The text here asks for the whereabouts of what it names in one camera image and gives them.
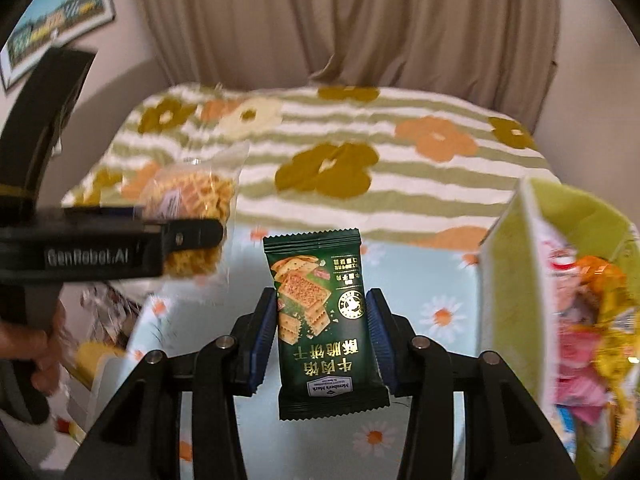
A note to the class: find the clear crispy noodle packet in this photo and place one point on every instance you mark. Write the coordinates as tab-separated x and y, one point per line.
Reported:
200	195

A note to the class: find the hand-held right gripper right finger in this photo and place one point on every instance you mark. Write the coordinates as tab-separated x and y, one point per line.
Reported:
380	340

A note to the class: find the person's left hand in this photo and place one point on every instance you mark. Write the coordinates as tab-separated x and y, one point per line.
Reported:
47	360

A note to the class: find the pile of snack packets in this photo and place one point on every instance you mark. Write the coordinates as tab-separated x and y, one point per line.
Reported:
590	340

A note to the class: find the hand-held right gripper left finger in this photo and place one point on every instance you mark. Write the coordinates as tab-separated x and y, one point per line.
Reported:
262	340

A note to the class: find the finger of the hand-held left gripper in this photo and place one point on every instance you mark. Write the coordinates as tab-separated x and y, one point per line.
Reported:
192	237
110	214

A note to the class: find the green storage box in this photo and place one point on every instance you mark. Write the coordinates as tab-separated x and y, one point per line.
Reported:
510	270

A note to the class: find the striped floral blanket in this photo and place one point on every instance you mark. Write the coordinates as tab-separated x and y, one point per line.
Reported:
400	180

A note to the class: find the light blue floral sheet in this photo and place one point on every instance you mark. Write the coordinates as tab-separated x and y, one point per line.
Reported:
440	280

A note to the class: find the dark green cracker packet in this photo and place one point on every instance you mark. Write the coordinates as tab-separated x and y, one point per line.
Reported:
320	310

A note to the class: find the beige curtain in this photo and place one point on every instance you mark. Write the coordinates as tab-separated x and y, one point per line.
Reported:
350	20

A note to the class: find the framed wall picture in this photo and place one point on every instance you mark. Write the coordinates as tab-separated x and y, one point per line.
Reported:
55	20

